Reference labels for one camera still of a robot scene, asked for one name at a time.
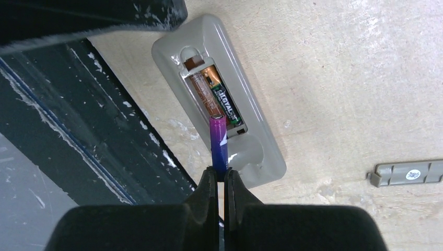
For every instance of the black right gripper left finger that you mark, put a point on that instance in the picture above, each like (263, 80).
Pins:
(190, 225)

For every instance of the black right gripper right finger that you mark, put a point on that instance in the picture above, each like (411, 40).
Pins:
(252, 225)

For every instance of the blue purple AAA battery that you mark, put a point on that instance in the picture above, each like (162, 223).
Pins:
(219, 149)

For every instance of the black green gold AAA battery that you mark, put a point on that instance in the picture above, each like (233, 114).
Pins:
(222, 95)

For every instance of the white universal AC remote control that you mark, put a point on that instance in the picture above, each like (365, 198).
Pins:
(201, 67)

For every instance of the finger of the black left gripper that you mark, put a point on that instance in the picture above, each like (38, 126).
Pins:
(27, 25)

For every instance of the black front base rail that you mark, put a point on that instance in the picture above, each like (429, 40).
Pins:
(64, 109)

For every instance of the grey battery compartment cover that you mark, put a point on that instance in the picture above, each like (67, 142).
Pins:
(405, 173)

